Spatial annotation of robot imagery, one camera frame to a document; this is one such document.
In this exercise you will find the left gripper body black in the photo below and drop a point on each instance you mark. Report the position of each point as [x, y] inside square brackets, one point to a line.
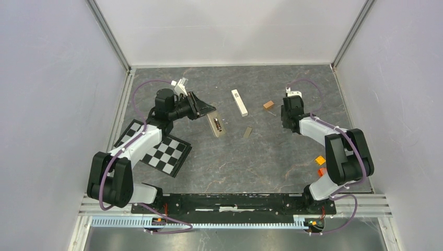
[193, 111]

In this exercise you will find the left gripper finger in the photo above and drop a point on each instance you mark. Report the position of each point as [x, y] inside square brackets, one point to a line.
[199, 103]
[205, 110]

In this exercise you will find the battery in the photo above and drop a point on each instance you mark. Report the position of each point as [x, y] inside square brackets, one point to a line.
[217, 124]

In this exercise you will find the white remote with buttons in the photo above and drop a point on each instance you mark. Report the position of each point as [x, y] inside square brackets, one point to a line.
[210, 118]

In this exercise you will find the white black remote control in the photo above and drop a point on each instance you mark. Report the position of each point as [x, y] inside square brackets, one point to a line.
[239, 102]

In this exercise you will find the beige remote battery cover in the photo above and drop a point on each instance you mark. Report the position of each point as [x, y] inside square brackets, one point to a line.
[247, 132]

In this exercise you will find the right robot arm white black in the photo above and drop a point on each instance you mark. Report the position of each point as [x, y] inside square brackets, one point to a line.
[347, 156]

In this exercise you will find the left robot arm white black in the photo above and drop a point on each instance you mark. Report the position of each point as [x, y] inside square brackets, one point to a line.
[111, 179]

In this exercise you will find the black white checkerboard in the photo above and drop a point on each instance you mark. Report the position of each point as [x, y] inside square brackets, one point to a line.
[168, 156]

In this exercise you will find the brown wooden block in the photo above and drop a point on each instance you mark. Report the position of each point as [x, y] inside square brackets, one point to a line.
[268, 105]

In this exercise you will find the small yellow block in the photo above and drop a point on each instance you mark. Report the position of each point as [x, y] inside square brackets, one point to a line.
[320, 160]

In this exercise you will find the orange translucent semicircle block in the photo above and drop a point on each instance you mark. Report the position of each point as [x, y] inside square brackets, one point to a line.
[322, 171]

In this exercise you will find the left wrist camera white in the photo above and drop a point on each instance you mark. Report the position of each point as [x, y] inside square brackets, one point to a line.
[179, 87]

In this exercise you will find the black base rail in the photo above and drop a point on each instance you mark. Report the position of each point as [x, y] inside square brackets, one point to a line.
[239, 207]

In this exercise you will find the white toothed cable duct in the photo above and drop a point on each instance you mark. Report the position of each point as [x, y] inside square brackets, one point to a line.
[150, 222]

